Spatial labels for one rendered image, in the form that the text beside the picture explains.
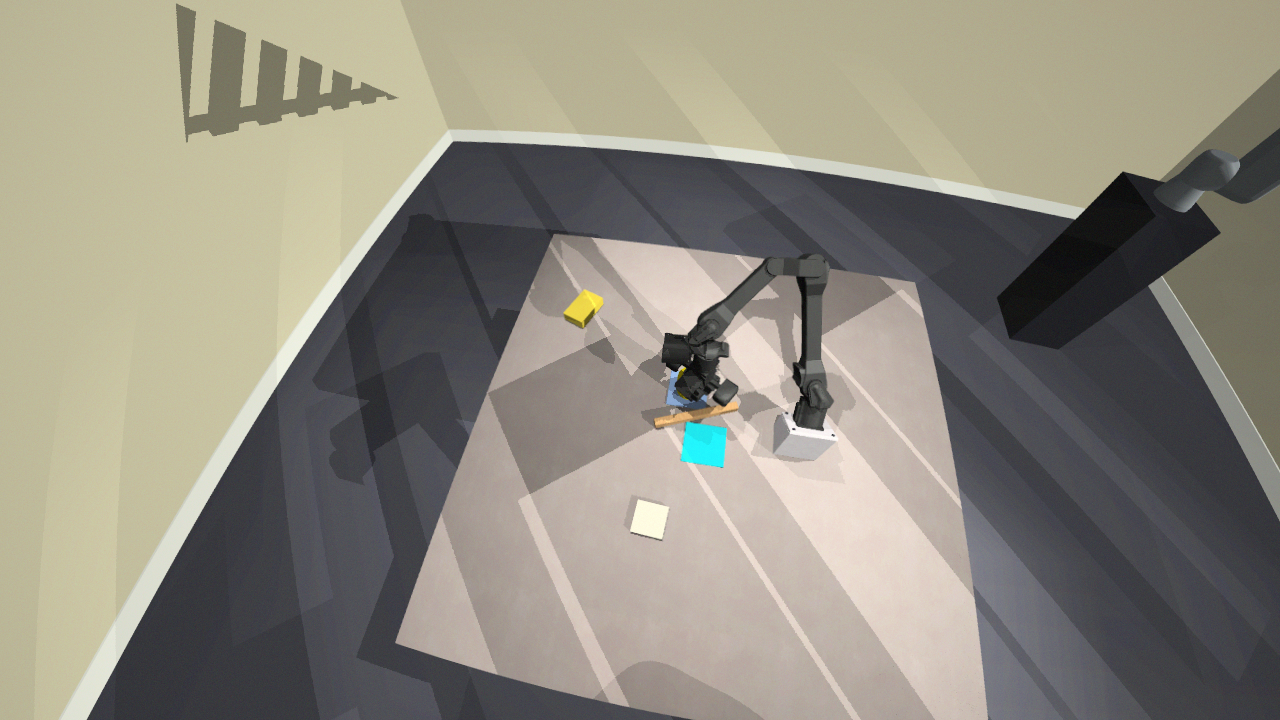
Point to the yellow block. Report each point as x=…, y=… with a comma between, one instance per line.
x=583, y=308

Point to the cream square block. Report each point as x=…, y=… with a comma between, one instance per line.
x=649, y=519

